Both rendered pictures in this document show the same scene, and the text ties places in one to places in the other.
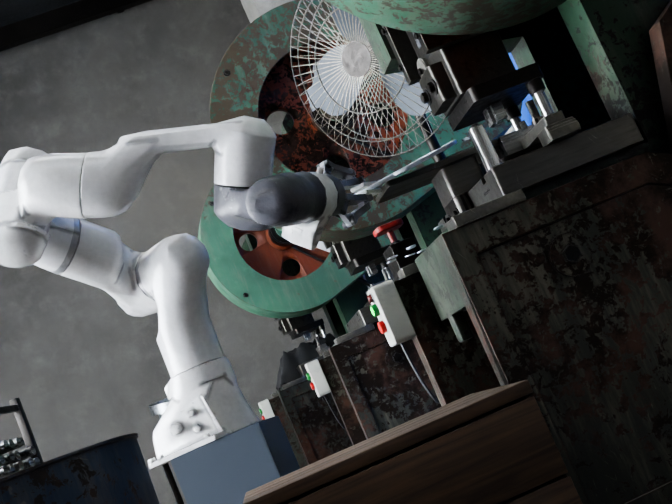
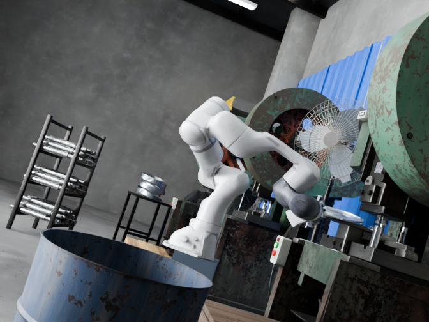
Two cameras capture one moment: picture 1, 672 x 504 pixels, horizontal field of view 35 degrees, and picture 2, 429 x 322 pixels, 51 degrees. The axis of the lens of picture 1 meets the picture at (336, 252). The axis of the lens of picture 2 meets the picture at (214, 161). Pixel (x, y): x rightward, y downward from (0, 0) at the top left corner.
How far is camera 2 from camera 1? 0.49 m
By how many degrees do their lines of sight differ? 2
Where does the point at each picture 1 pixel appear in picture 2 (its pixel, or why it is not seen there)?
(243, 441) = (205, 266)
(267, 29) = (301, 94)
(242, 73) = (280, 101)
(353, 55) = (331, 137)
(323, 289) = not seen: hidden behind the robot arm
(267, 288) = not seen: hidden behind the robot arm
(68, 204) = (227, 140)
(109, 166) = (253, 140)
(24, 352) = (105, 105)
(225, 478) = not seen: hidden behind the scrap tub
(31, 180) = (222, 121)
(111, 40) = (221, 28)
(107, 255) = (215, 160)
